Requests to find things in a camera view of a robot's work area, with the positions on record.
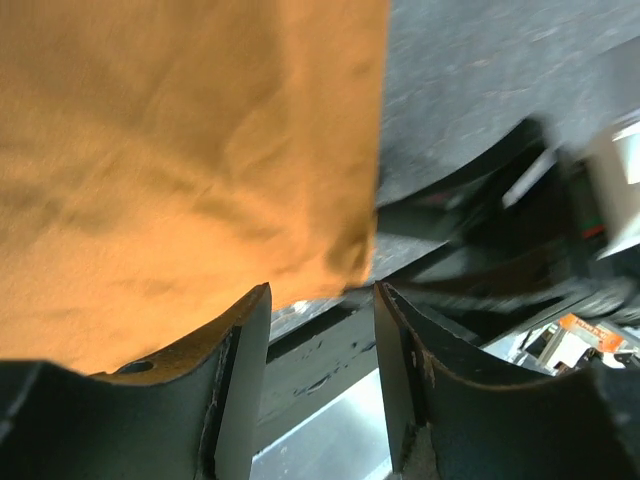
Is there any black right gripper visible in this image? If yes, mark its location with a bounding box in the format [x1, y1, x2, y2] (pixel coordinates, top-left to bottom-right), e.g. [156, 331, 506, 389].
[378, 117, 639, 320]

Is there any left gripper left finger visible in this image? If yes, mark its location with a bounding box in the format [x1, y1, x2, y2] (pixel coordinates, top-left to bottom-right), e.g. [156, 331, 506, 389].
[1, 284, 271, 479]

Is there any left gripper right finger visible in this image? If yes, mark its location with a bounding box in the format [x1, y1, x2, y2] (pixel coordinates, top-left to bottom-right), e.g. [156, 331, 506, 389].
[374, 283, 639, 479]

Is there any orange cloth napkin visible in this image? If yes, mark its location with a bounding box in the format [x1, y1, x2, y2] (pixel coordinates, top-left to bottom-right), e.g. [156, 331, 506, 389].
[1, 1, 390, 373]

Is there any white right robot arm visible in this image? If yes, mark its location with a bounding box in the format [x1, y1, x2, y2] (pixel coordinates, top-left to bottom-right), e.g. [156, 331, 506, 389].
[378, 117, 639, 325]

